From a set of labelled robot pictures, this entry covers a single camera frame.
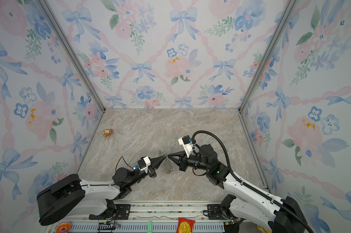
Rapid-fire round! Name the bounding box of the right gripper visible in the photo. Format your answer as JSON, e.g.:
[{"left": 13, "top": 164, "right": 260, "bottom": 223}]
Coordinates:
[{"left": 168, "top": 150, "right": 211, "bottom": 172}]

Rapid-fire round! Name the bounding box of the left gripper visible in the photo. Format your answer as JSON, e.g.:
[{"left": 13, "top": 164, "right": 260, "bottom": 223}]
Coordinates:
[{"left": 128, "top": 156, "right": 164, "bottom": 188}]

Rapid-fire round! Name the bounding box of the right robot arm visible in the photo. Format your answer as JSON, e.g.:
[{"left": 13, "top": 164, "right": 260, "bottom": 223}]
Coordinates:
[{"left": 169, "top": 144, "right": 308, "bottom": 233}]

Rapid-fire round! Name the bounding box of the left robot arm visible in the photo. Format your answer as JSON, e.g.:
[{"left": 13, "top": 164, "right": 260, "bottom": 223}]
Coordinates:
[{"left": 37, "top": 155, "right": 166, "bottom": 226}]

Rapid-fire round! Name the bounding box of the small brown bear toy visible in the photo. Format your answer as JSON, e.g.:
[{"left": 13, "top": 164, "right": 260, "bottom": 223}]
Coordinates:
[{"left": 103, "top": 129, "right": 113, "bottom": 137}]

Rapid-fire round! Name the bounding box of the green toy brick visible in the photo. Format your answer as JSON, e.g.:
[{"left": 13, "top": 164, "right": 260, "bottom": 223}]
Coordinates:
[{"left": 147, "top": 221, "right": 152, "bottom": 233}]

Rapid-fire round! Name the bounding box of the red yellow snack packet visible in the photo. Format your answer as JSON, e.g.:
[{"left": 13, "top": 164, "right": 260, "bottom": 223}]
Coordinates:
[{"left": 176, "top": 218, "right": 195, "bottom": 233}]

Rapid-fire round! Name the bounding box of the yellow lidded container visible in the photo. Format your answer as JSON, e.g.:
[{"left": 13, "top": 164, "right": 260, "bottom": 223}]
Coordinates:
[{"left": 257, "top": 225, "right": 271, "bottom": 233}]

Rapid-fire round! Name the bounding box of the pink orange round toy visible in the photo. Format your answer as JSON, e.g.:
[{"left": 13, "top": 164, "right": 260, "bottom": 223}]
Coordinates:
[{"left": 56, "top": 221, "right": 71, "bottom": 233}]

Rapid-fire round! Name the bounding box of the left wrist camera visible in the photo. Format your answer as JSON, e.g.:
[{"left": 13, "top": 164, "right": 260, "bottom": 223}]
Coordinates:
[{"left": 134, "top": 156, "right": 151, "bottom": 176}]

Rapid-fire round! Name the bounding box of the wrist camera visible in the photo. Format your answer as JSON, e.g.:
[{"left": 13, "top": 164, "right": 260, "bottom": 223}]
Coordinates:
[
  {"left": 134, "top": 156, "right": 151, "bottom": 176},
  {"left": 178, "top": 136, "right": 195, "bottom": 158}
]

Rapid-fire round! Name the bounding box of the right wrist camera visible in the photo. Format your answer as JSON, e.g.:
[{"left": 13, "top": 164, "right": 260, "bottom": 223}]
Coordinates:
[{"left": 178, "top": 136, "right": 195, "bottom": 158}]

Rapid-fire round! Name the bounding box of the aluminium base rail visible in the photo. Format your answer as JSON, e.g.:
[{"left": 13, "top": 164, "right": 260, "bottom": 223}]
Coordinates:
[{"left": 51, "top": 200, "right": 293, "bottom": 233}]

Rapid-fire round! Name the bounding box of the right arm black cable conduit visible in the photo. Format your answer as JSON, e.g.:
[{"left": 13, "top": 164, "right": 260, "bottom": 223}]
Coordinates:
[{"left": 191, "top": 130, "right": 314, "bottom": 233}]

